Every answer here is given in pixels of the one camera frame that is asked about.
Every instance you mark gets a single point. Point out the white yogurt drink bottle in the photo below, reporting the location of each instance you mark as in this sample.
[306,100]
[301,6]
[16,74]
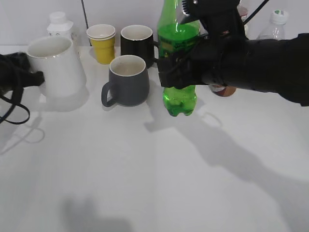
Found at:
[60,26]

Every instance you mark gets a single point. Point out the clear water bottle green label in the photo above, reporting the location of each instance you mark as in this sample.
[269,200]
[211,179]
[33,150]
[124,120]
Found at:
[275,29]

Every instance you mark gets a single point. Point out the black ceramic mug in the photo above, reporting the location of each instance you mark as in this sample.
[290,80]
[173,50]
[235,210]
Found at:
[139,40]

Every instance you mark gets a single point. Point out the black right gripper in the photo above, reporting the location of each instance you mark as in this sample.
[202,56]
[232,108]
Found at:
[185,68]

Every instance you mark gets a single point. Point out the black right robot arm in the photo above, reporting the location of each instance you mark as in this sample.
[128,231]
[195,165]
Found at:
[276,66]

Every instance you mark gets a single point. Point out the brown coffee drink bottle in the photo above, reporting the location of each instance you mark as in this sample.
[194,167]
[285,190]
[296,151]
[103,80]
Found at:
[222,91]

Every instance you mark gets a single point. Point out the cola bottle red label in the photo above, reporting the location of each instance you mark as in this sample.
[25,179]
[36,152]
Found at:
[243,12]

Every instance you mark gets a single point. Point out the white ceramic mug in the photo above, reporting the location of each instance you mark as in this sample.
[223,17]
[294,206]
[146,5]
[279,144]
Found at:
[60,63]

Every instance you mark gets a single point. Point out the green soda bottle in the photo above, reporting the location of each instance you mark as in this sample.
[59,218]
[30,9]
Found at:
[174,37]

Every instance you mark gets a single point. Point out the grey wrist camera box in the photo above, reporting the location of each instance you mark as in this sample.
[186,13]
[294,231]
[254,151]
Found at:
[220,18]

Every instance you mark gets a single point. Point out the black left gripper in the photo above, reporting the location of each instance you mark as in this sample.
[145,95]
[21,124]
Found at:
[19,62]

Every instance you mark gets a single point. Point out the grey ceramic mug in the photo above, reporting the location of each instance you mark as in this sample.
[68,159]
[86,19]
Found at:
[129,83]

